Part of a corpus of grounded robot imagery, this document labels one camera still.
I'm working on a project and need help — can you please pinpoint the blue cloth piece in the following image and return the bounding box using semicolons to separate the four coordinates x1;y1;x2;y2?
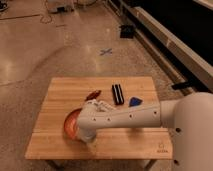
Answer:
129;97;143;107

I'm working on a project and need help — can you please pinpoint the white plastic bottle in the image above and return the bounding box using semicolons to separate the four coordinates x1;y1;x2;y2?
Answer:
93;99;115;112

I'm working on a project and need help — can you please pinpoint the grey equipment base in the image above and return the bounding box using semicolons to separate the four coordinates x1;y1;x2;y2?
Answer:
47;0;74;13

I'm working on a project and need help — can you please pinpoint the wooden folding table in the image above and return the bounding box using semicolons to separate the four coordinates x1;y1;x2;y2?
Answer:
25;77;173;160

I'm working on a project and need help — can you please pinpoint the small red bottle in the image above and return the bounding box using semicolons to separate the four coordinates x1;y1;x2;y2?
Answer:
85;90;101;101

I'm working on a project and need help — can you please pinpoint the black box on floor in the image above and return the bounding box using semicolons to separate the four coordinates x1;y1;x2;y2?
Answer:
120;25;134;38

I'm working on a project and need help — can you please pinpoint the black striped case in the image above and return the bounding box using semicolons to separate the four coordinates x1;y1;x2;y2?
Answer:
112;84;124;105

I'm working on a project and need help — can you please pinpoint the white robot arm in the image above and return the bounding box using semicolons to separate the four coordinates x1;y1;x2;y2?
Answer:
77;92;213;171

